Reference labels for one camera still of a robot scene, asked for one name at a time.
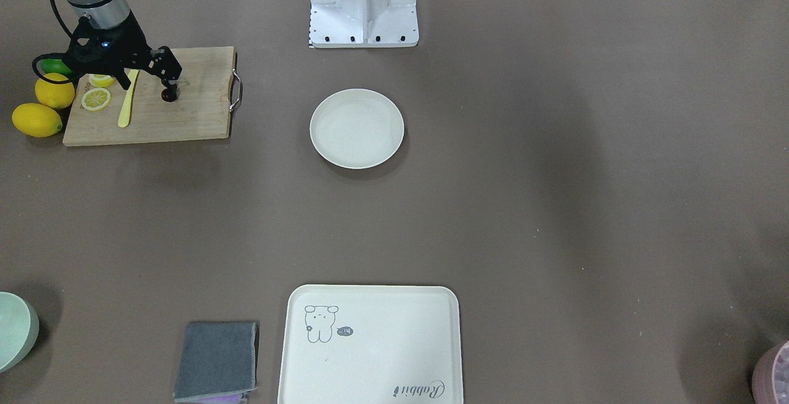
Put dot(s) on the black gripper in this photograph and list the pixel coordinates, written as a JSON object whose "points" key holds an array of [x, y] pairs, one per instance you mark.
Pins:
{"points": [[131, 41]]}

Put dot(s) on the dark red cherry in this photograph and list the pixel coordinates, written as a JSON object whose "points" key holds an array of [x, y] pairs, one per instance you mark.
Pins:
{"points": [[169, 95]]}

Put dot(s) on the beige round plate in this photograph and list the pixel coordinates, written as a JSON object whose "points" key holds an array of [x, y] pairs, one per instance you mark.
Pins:
{"points": [[357, 129]]}

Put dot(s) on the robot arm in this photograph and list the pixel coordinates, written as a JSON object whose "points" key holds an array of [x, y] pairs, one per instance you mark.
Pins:
{"points": [[101, 14]]}

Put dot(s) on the cream rabbit tray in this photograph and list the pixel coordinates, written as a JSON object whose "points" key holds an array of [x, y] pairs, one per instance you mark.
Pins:
{"points": [[372, 344]]}

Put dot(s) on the wooden cutting board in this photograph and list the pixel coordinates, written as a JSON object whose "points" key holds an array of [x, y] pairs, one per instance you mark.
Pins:
{"points": [[203, 110]]}

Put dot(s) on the lemon slice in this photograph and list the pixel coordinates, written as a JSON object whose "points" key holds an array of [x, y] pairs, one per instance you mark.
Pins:
{"points": [[95, 99], [98, 80]]}

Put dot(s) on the yellow plastic knife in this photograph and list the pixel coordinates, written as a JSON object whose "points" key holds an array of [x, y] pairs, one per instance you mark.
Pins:
{"points": [[124, 117]]}

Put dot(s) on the whole yellow lemon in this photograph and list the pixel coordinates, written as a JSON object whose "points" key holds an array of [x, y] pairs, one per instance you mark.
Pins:
{"points": [[36, 120], [55, 91]]}

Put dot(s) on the green lime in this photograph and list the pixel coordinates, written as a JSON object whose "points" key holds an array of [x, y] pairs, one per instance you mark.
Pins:
{"points": [[49, 65]]}

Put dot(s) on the mint green bowl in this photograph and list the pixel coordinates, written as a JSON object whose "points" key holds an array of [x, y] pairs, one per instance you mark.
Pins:
{"points": [[19, 329]]}

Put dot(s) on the grey folded cloth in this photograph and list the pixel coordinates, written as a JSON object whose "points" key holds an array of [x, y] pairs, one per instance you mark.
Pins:
{"points": [[218, 362]]}

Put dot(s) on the pink bowl with ice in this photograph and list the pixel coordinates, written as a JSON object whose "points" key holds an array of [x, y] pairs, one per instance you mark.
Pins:
{"points": [[769, 382]]}

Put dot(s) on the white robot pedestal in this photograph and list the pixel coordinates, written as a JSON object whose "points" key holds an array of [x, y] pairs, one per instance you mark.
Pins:
{"points": [[363, 24]]}

